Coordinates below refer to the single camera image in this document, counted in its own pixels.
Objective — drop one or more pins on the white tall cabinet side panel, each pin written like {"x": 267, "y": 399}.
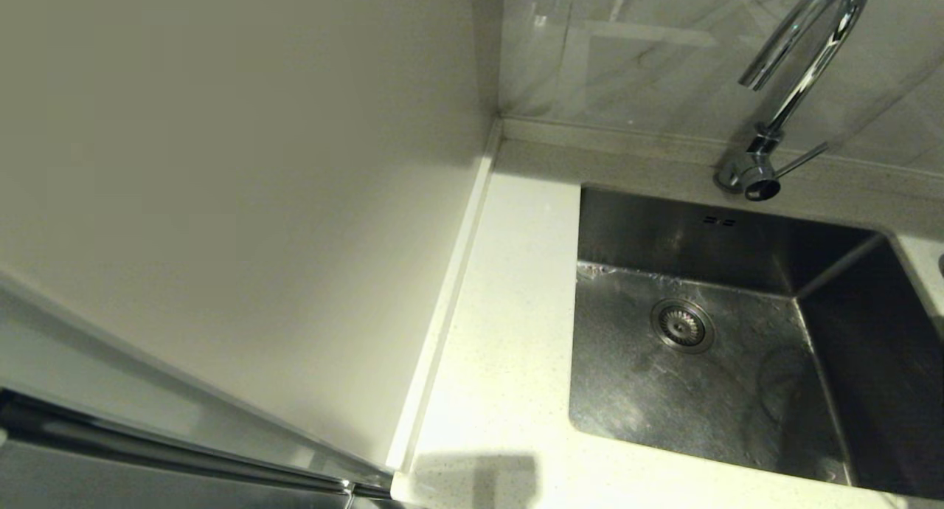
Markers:
{"x": 221, "y": 162}

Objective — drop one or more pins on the stainless steel appliance door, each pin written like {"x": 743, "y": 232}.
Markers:
{"x": 110, "y": 488}

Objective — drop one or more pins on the stainless steel sink basin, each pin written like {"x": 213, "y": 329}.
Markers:
{"x": 700, "y": 406}

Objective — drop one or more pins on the white trim strip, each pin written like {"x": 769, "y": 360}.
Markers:
{"x": 450, "y": 288}

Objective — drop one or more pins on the metal sink drain strainer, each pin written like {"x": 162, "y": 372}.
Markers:
{"x": 682, "y": 326}

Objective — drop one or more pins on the chrome gooseneck faucet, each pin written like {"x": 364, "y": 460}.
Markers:
{"x": 758, "y": 173}

